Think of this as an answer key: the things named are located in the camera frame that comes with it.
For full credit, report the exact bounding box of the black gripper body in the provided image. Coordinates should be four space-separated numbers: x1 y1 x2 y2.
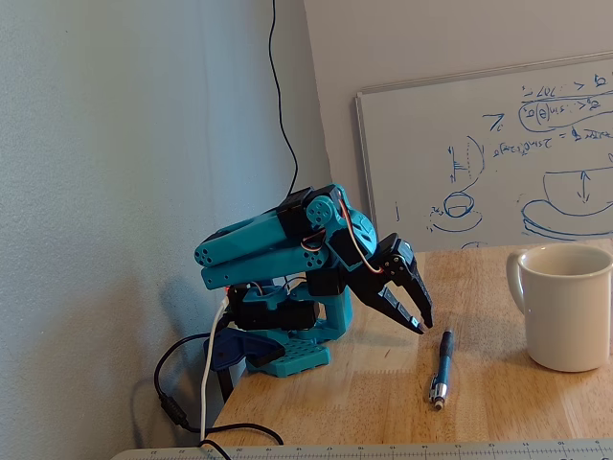
352 233 416 308

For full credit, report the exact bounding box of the thick black power cable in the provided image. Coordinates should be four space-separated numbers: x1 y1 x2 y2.
153 331 284 460

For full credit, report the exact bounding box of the blue and black pen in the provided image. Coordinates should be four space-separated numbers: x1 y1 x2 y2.
429 329 455 411

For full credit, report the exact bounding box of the blue table clamp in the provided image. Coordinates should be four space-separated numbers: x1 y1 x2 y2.
203 328 286 403

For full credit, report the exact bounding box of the cream ceramic mug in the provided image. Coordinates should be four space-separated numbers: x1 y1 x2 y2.
506 242 613 374

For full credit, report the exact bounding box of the thin black cable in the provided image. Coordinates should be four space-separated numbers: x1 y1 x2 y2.
268 0 300 198

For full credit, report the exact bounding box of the whiteboard with blue writing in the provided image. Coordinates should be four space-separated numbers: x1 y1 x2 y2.
354 52 613 255

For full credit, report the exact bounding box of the grey gridded cutting mat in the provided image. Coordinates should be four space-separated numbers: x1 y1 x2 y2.
109 438 613 460

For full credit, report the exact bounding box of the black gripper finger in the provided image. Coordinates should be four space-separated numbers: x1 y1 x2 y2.
371 286 426 335
388 253 435 330

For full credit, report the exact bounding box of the white usb cable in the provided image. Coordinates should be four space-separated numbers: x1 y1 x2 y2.
199 296 232 443

